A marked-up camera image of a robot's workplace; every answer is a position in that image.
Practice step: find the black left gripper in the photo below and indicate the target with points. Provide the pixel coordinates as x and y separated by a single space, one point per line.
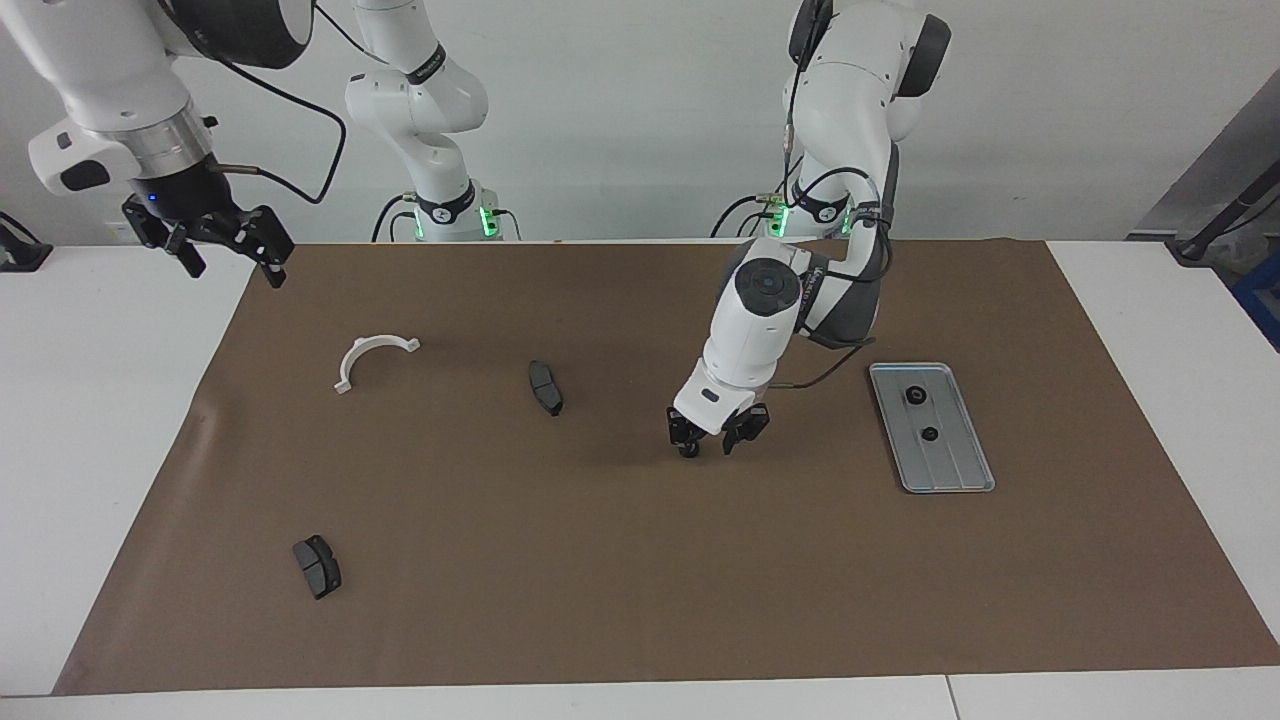
738 424

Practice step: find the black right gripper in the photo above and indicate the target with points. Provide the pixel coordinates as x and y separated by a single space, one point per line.
190 205

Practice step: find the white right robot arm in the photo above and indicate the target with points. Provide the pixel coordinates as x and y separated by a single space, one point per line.
100 60

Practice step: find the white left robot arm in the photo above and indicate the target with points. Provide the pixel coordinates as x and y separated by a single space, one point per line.
750 340

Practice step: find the grey metal tray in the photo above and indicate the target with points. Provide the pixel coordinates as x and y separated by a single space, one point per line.
960 470

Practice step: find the brown table mat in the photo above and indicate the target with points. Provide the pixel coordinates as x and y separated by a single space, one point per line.
640 560

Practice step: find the dark grey brake pad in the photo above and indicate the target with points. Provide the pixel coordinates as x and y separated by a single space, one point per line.
318 570
545 388

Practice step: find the black clamp base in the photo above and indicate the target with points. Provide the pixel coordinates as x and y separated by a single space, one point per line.
25 257

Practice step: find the black stand pole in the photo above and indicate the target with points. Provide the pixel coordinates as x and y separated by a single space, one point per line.
1195 248

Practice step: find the blue crate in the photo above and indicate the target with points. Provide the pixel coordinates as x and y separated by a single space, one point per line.
1262 300

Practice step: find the grey metal panel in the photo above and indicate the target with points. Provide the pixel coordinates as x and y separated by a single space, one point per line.
1230 150

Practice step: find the white wall socket box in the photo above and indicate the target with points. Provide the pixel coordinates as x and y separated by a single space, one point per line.
113 231

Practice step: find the white curved plastic bracket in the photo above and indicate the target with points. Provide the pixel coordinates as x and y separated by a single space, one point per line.
352 358

